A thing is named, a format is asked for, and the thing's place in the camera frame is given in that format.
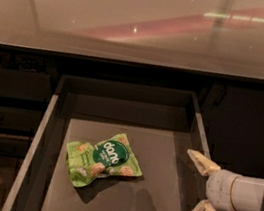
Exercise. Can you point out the dark snack packets in drawer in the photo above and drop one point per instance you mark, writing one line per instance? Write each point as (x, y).
(27, 63)

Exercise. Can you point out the green snack bag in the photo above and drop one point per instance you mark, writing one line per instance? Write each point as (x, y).
(87, 162)

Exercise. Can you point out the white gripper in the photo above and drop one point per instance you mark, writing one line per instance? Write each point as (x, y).
(219, 189)

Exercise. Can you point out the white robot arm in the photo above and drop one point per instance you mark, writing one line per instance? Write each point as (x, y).
(247, 193)

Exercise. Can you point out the grey cabinet door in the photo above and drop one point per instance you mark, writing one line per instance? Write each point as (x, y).
(234, 122)

